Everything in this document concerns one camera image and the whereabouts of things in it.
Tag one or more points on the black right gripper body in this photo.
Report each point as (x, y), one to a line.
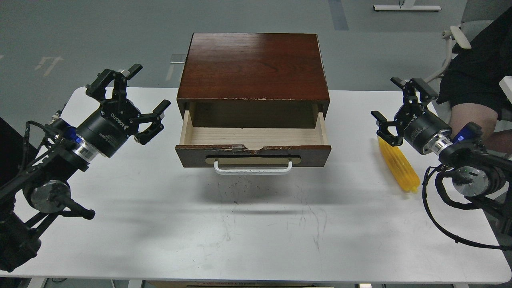
(423, 130)

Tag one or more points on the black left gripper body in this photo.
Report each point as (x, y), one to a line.
(108, 128)

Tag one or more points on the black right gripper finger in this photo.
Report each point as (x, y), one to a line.
(383, 129)
(417, 94)

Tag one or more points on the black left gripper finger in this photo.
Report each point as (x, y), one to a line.
(97, 90)
(154, 119)

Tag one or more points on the yellow corn cob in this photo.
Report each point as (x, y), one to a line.
(399, 166)

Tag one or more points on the wooden drawer with white handle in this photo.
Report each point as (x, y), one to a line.
(204, 147)

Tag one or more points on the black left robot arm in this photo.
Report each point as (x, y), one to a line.
(53, 152)

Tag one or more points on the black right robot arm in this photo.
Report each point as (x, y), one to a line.
(473, 173)

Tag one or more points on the seated person in black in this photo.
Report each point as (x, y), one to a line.
(471, 84)

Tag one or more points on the white desk base bar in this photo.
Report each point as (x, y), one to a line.
(407, 6)

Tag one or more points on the white office chair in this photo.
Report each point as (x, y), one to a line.
(477, 16)

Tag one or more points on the dark wooden cabinet box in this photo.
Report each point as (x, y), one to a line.
(254, 80)

